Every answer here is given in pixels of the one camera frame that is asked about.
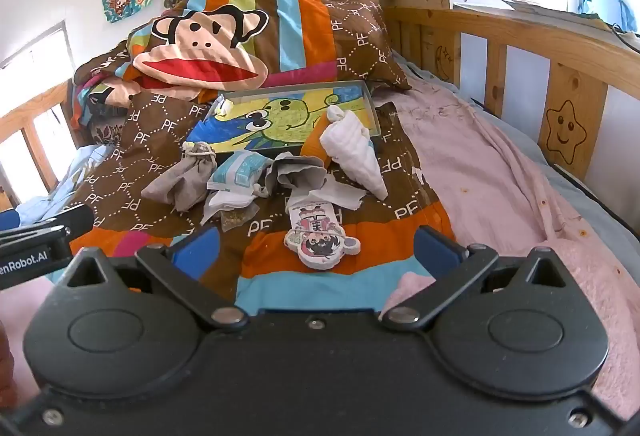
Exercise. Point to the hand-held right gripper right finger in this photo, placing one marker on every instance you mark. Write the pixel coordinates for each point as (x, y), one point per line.
(435, 251)

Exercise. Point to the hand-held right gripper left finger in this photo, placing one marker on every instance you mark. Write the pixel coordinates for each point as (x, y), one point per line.
(197, 248)

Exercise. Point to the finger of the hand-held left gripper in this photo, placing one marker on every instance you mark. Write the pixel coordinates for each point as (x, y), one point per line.
(75, 218)

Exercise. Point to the white muslin cloth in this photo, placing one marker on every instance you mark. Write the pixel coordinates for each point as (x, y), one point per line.
(355, 156)

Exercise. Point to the orange ribbed band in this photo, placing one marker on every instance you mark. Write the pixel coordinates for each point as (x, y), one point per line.
(315, 143)

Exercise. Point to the shallow box with frog drawing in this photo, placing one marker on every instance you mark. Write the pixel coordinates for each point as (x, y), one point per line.
(280, 113)

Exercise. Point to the light blue printed sheet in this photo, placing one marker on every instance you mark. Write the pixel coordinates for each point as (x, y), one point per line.
(65, 176)

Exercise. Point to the small clear packet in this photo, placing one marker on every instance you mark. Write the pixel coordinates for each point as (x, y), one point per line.
(235, 218)

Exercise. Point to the light blue tissue packet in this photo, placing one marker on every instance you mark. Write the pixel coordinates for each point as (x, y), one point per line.
(235, 171)

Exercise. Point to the brown patterned blanket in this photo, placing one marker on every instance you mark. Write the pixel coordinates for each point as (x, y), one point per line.
(150, 161)

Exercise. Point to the pink blanket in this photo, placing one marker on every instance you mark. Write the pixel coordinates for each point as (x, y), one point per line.
(500, 176)

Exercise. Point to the grey cloth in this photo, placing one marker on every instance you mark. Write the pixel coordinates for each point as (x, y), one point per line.
(300, 178)

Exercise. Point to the window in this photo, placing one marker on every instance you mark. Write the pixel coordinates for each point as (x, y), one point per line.
(35, 61)

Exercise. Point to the blue cloth item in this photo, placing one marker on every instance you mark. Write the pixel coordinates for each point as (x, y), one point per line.
(625, 13)

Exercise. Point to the wooden bed frame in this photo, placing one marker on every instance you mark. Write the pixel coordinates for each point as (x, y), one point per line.
(570, 61)

